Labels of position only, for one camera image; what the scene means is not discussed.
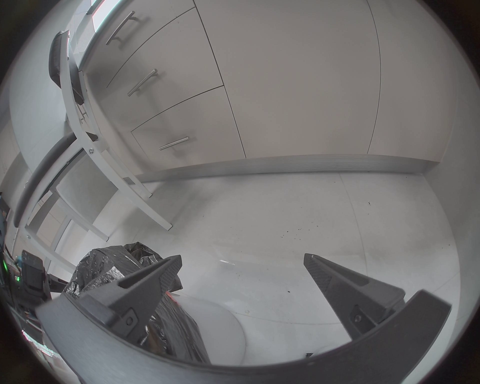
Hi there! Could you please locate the white trash bin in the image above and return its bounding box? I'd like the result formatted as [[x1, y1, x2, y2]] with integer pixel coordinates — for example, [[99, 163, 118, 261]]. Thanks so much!
[[175, 294, 249, 367]]

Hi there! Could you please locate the black plastic bag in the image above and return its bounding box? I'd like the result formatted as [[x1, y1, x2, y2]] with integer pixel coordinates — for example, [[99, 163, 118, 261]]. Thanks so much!
[[64, 243, 211, 365]]

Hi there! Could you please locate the beige cabinet with drawers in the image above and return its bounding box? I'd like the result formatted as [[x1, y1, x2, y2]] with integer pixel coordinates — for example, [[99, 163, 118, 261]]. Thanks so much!
[[0, 0, 442, 185]]

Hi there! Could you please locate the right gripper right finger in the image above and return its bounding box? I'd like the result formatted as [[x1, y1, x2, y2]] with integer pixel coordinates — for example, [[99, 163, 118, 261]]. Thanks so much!
[[303, 253, 406, 343]]

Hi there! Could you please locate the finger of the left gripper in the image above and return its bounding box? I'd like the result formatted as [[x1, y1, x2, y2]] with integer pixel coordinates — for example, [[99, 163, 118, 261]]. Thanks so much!
[[45, 274, 74, 294]]

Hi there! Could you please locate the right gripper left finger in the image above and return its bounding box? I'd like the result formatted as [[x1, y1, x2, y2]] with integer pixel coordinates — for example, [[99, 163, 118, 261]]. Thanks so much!
[[79, 255, 184, 346]]

